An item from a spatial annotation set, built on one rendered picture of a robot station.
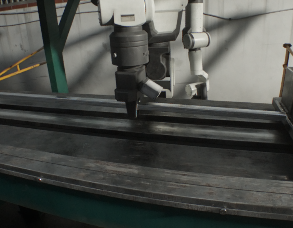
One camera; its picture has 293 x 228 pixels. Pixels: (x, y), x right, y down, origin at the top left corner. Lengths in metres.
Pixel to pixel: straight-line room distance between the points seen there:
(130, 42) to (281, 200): 0.40
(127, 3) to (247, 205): 0.44
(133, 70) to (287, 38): 2.03
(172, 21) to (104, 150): 0.73
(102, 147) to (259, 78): 2.09
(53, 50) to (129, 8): 0.98
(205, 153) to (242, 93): 2.02
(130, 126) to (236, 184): 0.31
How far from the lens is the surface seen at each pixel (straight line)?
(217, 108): 0.55
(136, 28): 0.53
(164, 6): 1.05
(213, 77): 2.41
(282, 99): 0.67
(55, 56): 1.46
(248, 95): 2.49
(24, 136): 0.65
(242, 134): 0.58
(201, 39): 1.22
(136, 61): 0.52
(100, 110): 0.71
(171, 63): 1.14
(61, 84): 1.51
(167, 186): 0.39
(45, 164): 0.49
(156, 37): 1.07
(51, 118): 0.72
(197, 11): 1.22
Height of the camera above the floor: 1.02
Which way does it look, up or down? 23 degrees down
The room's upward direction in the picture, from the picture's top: 3 degrees counter-clockwise
